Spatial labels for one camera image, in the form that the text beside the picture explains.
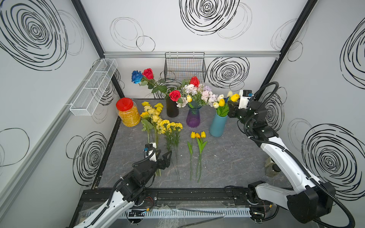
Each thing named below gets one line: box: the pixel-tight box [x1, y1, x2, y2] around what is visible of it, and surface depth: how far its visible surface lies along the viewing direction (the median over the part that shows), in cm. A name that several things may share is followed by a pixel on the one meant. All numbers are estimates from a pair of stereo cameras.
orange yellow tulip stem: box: [195, 132, 202, 183], surface depth 91 cm
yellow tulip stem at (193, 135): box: [186, 131, 196, 181], surface depth 93 cm
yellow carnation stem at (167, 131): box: [158, 126, 172, 152], surface depth 96 cm
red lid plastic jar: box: [115, 97, 141, 128], surface depth 98 cm
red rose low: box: [168, 89, 182, 102], surface depth 71 cm
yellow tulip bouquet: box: [212, 90, 240, 117], surface depth 79 cm
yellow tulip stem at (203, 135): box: [197, 131, 208, 183], surface depth 93 cm
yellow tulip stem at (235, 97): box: [230, 93, 241, 103], surface depth 71 cm
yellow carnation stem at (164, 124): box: [159, 119, 171, 152], surface depth 96 cm
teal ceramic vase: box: [209, 112, 228, 138], surface depth 93 cm
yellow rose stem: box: [143, 105, 164, 143], surface depth 101 cm
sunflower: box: [140, 111, 154, 140], surface depth 102 cm
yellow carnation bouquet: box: [175, 83, 219, 108], surface depth 84 cm
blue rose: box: [131, 69, 144, 85], surface depth 74 cm
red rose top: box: [142, 67, 170, 99], surface depth 77 cm
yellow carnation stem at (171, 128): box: [167, 122, 177, 152], surface depth 98 cm
